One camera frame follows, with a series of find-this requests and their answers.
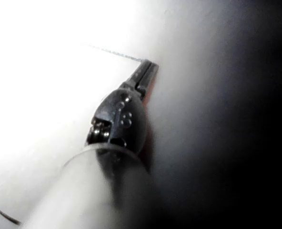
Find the left arm needle driver jaw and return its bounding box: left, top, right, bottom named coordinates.
left=137, top=62, right=160, bottom=96
left=125, top=60, right=152, bottom=90

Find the tissue pad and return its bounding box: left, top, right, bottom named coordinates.
left=0, top=0, right=282, bottom=229

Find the curved steel needle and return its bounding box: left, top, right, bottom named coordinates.
left=0, top=201, right=22, bottom=225

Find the blue thread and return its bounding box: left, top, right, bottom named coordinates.
left=82, top=43, right=148, bottom=62

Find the left arm needle driver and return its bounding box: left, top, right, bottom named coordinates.
left=84, top=83, right=149, bottom=156

